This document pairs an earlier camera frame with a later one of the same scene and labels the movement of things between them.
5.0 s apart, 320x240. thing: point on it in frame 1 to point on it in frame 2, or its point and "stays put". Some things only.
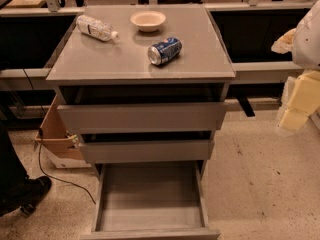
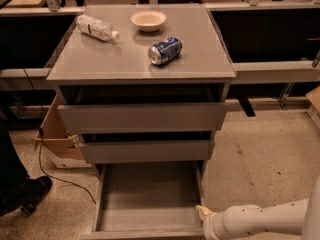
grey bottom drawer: [149, 200] stays put
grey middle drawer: [148, 151] stays put
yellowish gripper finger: [284, 44] to [202, 211]
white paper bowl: [148, 21] stays put
